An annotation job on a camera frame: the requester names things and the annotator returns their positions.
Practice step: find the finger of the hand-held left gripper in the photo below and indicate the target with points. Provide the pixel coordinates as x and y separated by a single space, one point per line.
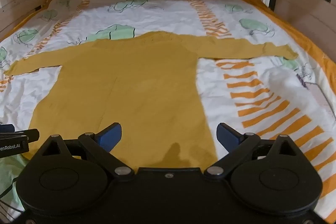
6 128
30 134

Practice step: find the white leaf-print bedsheet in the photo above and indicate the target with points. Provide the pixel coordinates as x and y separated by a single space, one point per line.
262 87

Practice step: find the mustard yellow long-sleeved shirt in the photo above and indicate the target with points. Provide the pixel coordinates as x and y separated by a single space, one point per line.
147 87

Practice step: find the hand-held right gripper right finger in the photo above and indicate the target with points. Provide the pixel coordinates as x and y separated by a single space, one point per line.
227 136

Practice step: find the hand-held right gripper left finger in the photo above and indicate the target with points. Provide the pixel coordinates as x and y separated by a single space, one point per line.
110 134

